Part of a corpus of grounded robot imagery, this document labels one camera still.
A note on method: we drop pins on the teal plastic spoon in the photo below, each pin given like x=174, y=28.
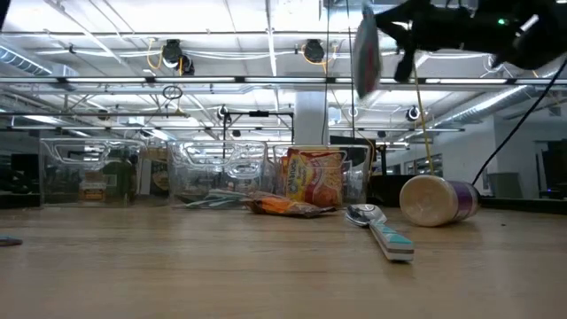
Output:
x=204, y=204

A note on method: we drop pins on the white purple lidded cup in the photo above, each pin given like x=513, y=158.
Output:
x=432, y=201

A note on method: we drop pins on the black metal frame stand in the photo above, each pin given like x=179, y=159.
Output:
x=259, y=114

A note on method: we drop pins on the black table frame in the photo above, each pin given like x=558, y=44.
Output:
x=522, y=204

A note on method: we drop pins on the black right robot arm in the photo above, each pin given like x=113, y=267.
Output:
x=531, y=31

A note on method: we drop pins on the taco seasoning mix packet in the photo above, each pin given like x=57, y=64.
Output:
x=283, y=204

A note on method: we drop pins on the black background monitor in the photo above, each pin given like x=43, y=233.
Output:
x=359, y=153

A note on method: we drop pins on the clear plastic container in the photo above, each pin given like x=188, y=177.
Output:
x=359, y=177
x=66, y=146
x=199, y=150

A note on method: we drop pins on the silver ventilation duct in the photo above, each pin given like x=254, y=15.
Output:
x=22, y=62
x=487, y=104

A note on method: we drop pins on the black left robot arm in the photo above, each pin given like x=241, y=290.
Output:
x=2, y=11

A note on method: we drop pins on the red ramen packet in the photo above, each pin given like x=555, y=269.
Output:
x=319, y=181

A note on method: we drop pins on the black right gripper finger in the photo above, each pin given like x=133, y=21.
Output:
x=396, y=22

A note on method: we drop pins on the dark background screen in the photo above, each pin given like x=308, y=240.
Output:
x=558, y=168

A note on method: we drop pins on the blue ramen packet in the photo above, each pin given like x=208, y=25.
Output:
x=367, y=53

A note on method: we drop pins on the orange ramen packet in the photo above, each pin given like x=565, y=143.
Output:
x=283, y=177

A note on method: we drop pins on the grey bin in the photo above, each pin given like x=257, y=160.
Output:
x=505, y=184

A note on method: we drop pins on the green spice jar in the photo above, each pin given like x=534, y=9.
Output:
x=117, y=177

